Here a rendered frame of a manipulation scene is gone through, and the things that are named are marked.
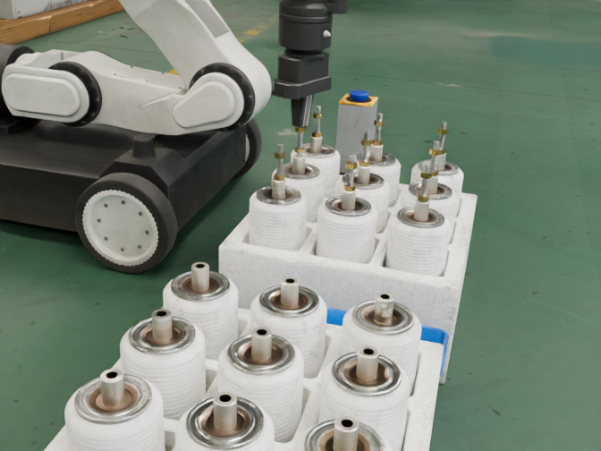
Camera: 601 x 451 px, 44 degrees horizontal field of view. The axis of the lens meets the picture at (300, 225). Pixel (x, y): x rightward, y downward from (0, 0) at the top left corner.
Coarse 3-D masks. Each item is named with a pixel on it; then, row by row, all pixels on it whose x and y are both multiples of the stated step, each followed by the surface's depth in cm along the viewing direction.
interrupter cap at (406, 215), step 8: (408, 208) 119; (400, 216) 116; (408, 216) 117; (432, 216) 117; (440, 216) 117; (408, 224) 114; (416, 224) 114; (424, 224) 114; (432, 224) 114; (440, 224) 114
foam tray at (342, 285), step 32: (224, 256) 121; (256, 256) 119; (288, 256) 118; (384, 256) 120; (448, 256) 123; (256, 288) 122; (320, 288) 118; (352, 288) 116; (384, 288) 115; (416, 288) 113; (448, 288) 112; (448, 320) 114; (448, 352) 116
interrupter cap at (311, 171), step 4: (284, 164) 135; (288, 164) 135; (292, 164) 135; (308, 164) 135; (284, 168) 133; (288, 168) 133; (308, 168) 134; (312, 168) 133; (316, 168) 133; (284, 172) 131; (288, 172) 132; (308, 172) 133; (312, 172) 132; (316, 172) 132; (284, 176) 130; (288, 176) 129; (292, 176) 129; (296, 176) 130; (300, 176) 130; (304, 176) 130; (308, 176) 129; (312, 176) 130; (316, 176) 131
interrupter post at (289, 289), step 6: (282, 282) 91; (288, 282) 92; (294, 282) 91; (282, 288) 91; (288, 288) 90; (294, 288) 90; (282, 294) 91; (288, 294) 90; (294, 294) 91; (282, 300) 91; (288, 300) 91; (294, 300) 91
